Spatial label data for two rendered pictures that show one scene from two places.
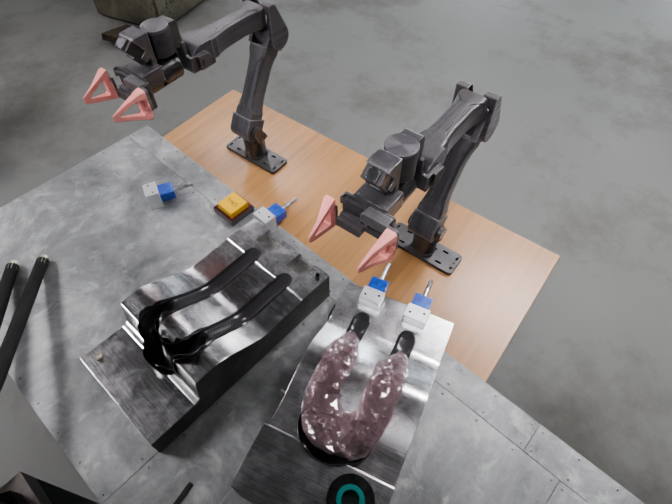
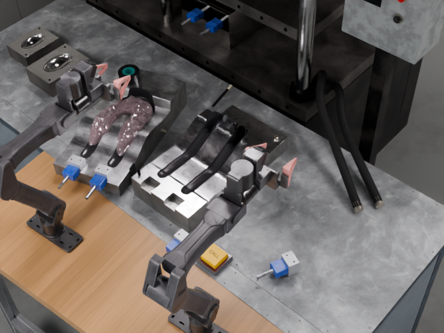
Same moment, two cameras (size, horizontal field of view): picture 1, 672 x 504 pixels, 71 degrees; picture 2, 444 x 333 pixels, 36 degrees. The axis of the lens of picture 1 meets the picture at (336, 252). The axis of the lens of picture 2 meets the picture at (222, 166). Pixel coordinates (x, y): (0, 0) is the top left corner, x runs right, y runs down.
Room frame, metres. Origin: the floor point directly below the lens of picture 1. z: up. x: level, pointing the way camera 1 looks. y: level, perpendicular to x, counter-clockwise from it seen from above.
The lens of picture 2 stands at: (2.07, 0.35, 2.55)
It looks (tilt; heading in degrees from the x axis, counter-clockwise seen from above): 48 degrees down; 181
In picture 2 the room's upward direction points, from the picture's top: 3 degrees counter-clockwise
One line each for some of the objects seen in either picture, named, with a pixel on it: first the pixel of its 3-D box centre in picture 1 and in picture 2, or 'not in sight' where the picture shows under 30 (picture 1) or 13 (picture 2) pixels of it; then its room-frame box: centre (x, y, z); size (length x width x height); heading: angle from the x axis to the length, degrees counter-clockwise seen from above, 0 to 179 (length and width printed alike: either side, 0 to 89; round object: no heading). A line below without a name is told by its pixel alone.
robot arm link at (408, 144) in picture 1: (410, 161); (65, 98); (0.60, -0.13, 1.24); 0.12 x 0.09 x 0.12; 143
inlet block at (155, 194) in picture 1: (170, 190); (275, 269); (0.93, 0.47, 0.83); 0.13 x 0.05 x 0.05; 115
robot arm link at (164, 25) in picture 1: (174, 45); (233, 189); (0.97, 0.35, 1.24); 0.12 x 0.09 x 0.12; 143
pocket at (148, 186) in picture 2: (301, 269); (150, 187); (0.63, 0.08, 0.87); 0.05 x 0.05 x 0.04; 47
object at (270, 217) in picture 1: (278, 211); (172, 250); (0.85, 0.16, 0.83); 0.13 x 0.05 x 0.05; 136
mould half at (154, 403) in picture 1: (210, 316); (211, 158); (0.51, 0.28, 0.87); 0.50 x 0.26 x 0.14; 137
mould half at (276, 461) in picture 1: (356, 398); (122, 126); (0.33, -0.04, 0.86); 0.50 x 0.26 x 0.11; 155
